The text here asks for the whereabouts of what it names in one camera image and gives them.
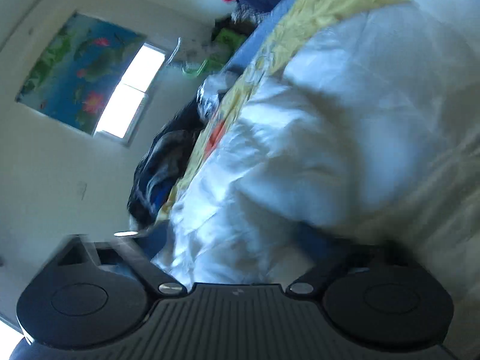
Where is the white puffer jacket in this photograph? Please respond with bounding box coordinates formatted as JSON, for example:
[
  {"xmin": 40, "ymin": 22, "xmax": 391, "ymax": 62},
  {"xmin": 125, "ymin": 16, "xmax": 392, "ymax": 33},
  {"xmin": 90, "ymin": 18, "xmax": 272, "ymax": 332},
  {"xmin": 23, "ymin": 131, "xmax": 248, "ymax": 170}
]
[{"xmin": 154, "ymin": 4, "xmax": 479, "ymax": 296}]

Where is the dark clothes pile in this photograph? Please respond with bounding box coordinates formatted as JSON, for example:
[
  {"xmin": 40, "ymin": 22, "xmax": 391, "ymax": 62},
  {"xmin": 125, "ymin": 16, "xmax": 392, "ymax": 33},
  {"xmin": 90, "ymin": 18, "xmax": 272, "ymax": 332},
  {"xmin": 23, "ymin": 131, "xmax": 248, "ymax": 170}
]
[{"xmin": 127, "ymin": 100, "xmax": 205, "ymax": 230}]

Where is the bright window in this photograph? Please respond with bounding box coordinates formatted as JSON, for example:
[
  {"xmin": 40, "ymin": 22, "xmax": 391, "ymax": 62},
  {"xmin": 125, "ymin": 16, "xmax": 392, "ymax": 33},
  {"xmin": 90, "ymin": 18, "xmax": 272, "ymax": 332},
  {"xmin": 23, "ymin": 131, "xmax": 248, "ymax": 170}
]
[{"xmin": 94, "ymin": 43, "xmax": 166, "ymax": 145}]

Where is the crumpled white printed bag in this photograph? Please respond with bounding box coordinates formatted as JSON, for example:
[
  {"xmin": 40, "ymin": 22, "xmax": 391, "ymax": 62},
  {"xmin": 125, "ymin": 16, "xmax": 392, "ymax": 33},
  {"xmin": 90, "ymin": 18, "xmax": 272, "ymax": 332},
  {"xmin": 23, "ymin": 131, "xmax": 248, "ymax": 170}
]
[{"xmin": 197, "ymin": 71, "xmax": 239, "ymax": 124}]

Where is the floral blue window blind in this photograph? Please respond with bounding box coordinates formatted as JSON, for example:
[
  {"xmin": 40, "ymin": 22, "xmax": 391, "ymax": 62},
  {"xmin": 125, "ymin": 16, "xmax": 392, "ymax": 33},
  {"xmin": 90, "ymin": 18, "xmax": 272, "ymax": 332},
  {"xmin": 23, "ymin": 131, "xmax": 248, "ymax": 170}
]
[{"xmin": 16, "ymin": 13, "xmax": 146, "ymax": 135}]

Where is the yellow patterned bedspread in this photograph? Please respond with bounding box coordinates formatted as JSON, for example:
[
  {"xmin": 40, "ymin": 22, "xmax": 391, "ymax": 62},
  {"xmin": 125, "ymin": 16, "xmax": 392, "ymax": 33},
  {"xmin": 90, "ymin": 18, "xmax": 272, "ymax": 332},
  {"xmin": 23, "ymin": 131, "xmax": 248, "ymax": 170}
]
[{"xmin": 156, "ymin": 0, "xmax": 408, "ymax": 222}]

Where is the light blue knitted blanket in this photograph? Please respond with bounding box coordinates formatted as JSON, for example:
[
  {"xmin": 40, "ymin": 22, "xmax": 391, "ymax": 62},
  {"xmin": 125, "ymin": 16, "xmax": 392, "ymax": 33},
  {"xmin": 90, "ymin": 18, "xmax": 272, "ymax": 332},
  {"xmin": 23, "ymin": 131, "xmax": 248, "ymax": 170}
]
[{"xmin": 221, "ymin": 0, "xmax": 296, "ymax": 75}]

